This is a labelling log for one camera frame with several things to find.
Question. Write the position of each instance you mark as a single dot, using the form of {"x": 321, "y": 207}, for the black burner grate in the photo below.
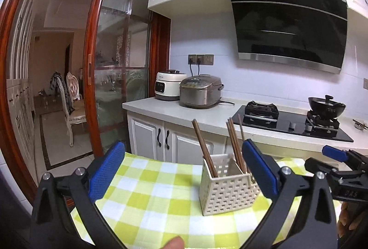
{"x": 322, "y": 122}
{"x": 260, "y": 111}

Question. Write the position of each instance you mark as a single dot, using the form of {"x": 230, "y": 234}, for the black range hood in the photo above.
{"x": 287, "y": 30}

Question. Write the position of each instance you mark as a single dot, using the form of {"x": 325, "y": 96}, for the person's left hand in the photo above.
{"x": 172, "y": 243}

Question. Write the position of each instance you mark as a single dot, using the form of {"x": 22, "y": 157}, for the green checked tablecloth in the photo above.
{"x": 143, "y": 180}

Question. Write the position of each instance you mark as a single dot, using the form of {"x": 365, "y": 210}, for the black glass gas cooktop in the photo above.
{"x": 284, "y": 122}

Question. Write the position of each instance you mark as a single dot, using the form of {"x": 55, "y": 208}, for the red wooden door frame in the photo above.
{"x": 3, "y": 79}

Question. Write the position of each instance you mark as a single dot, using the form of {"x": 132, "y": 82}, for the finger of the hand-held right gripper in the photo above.
{"x": 335, "y": 152}
{"x": 317, "y": 166}

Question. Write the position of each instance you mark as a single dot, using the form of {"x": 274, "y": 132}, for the wall power sockets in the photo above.
{"x": 207, "y": 59}

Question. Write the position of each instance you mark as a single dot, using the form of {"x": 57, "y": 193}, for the person's right hand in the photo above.
{"x": 343, "y": 220}

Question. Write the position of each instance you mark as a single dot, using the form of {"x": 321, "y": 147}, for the grey rice cooker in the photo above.
{"x": 198, "y": 93}

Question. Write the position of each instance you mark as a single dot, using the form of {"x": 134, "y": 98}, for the white base cabinets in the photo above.
{"x": 143, "y": 134}

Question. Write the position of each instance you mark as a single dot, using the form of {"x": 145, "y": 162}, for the red framed sliding glass door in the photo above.
{"x": 89, "y": 65}

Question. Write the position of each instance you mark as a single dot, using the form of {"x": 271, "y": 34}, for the small metal strainer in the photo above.
{"x": 360, "y": 124}

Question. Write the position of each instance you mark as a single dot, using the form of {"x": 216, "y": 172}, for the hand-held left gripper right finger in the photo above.
{"x": 258, "y": 168}

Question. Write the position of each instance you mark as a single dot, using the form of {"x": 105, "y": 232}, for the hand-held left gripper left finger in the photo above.
{"x": 107, "y": 168}

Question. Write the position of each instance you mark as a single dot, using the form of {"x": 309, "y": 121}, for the white pressure cooker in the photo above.
{"x": 166, "y": 88}

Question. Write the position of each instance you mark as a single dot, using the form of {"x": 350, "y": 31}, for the black wok with lid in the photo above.
{"x": 326, "y": 106}

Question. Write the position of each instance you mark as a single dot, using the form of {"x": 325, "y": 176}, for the cream perforated utensil basket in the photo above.
{"x": 227, "y": 194}

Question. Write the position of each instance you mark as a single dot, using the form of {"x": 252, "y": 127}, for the wall switch plate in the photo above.
{"x": 365, "y": 83}

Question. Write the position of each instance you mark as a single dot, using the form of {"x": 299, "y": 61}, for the bunch of wooden chopsticks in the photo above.
{"x": 205, "y": 151}

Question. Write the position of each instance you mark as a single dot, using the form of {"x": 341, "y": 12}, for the white carved dining chair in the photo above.
{"x": 74, "y": 119}
{"x": 74, "y": 88}

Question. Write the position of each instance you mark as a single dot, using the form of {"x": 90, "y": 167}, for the striped cloth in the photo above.
{"x": 54, "y": 85}

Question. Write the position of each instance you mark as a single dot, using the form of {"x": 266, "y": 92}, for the white tall cabinet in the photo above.
{"x": 20, "y": 99}

